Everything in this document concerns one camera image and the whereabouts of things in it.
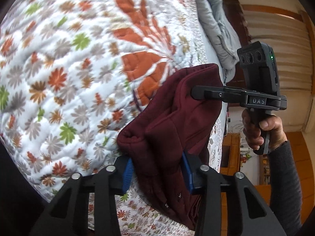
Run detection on maroon pants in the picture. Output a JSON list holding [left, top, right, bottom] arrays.
[[117, 64, 222, 230]]

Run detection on right forearm dark sleeve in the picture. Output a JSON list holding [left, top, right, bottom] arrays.
[[268, 141, 302, 235]]

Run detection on person's right hand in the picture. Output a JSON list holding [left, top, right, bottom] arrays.
[[241, 108, 288, 151]]

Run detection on grey blue duvet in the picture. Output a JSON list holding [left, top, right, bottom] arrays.
[[195, 0, 240, 83]]

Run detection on beige curtain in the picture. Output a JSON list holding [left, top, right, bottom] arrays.
[[242, 4, 314, 133]]

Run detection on floral white quilt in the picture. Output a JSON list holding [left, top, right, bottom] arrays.
[[1, 0, 226, 235]]

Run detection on black camera box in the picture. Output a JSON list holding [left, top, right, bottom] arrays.
[[237, 41, 280, 96]]

